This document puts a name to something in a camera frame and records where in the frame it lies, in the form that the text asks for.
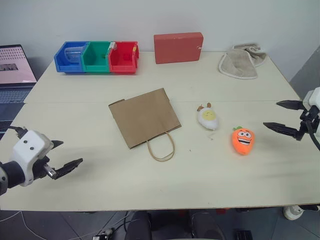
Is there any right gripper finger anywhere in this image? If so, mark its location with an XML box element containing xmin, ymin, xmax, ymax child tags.
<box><xmin>276</xmin><ymin>99</ymin><xmax>305</xmax><ymax>112</ymax></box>
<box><xmin>262</xmin><ymin>121</ymin><xmax>306</xmax><ymax>142</ymax></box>

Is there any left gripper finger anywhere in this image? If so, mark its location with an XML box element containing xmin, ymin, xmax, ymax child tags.
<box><xmin>51</xmin><ymin>157</ymin><xmax>84</xmax><ymax>180</ymax></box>
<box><xmin>49</xmin><ymin>140</ymin><xmax>65</xmax><ymax>151</ymax></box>

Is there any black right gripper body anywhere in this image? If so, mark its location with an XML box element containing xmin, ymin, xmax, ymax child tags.
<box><xmin>298</xmin><ymin>105</ymin><xmax>320</xmax><ymax>134</ymax></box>

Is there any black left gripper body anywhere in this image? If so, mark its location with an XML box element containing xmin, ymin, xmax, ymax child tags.
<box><xmin>31</xmin><ymin>154</ymin><xmax>57</xmax><ymax>181</ymax></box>

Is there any brown paper bag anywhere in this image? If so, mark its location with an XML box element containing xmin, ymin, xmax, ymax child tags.
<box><xmin>108</xmin><ymin>87</ymin><xmax>182</xmax><ymax>163</ymax></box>

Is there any orange carrot plush toy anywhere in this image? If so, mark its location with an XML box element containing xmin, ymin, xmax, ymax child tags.
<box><xmin>230</xmin><ymin>125</ymin><xmax>256</xmax><ymax>156</ymax></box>

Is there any beige towel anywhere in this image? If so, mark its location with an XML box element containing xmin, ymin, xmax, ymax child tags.
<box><xmin>218</xmin><ymin>43</ymin><xmax>268</xmax><ymax>81</ymax></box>

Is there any egg plush toy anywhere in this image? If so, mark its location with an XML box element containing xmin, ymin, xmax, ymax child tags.
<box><xmin>196</xmin><ymin>102</ymin><xmax>220</xmax><ymax>132</ymax></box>

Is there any white round floor object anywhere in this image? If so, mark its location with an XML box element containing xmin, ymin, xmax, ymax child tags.
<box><xmin>282</xmin><ymin>204</ymin><xmax>305</xmax><ymax>221</ymax></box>

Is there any blue plastic storage bin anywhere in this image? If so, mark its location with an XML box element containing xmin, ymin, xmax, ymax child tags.
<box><xmin>53</xmin><ymin>40</ymin><xmax>91</xmax><ymax>74</ymax></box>

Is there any open laptop computer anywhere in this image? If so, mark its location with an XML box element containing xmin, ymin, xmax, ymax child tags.
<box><xmin>0</xmin><ymin>44</ymin><xmax>38</xmax><ymax>124</ymax></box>

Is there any clear plastic measuring cup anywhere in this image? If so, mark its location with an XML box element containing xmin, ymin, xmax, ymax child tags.
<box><xmin>64</xmin><ymin>45</ymin><xmax>85</xmax><ymax>65</ymax></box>

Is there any green plastic storage bin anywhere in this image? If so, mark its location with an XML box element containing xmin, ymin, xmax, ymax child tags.
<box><xmin>81</xmin><ymin>40</ymin><xmax>117</xmax><ymax>74</ymax></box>

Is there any red plastic storage bin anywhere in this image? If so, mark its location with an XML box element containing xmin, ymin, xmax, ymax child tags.
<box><xmin>108</xmin><ymin>40</ymin><xmax>140</xmax><ymax>75</ymax></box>

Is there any red rectangular box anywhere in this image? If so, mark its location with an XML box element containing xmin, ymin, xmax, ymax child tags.
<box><xmin>153</xmin><ymin>31</ymin><xmax>205</xmax><ymax>65</ymax></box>

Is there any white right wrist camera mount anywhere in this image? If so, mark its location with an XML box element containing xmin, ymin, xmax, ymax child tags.
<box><xmin>301</xmin><ymin>86</ymin><xmax>320</xmax><ymax>137</ymax></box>

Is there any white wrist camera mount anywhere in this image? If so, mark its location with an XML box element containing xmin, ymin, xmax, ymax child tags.
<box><xmin>12</xmin><ymin>129</ymin><xmax>55</xmax><ymax>187</ymax></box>
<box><xmin>301</xmin><ymin>86</ymin><xmax>320</xmax><ymax>137</ymax></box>

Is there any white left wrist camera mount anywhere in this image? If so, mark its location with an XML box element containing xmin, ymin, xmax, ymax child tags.
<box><xmin>12</xmin><ymin>129</ymin><xmax>55</xmax><ymax>187</ymax></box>

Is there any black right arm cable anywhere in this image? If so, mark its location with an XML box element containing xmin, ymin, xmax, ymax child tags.
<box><xmin>307</xmin><ymin>124</ymin><xmax>320</xmax><ymax>152</ymax></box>

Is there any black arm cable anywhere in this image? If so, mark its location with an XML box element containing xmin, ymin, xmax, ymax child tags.
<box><xmin>307</xmin><ymin>124</ymin><xmax>320</xmax><ymax>152</ymax></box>
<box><xmin>7</xmin><ymin>125</ymin><xmax>28</xmax><ymax>139</ymax></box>

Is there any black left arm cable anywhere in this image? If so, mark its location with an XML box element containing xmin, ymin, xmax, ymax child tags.
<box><xmin>7</xmin><ymin>125</ymin><xmax>28</xmax><ymax>139</ymax></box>

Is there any white floor cable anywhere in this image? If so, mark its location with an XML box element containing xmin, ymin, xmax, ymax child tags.
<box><xmin>19</xmin><ymin>211</ymin><xmax>94</xmax><ymax>239</ymax></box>

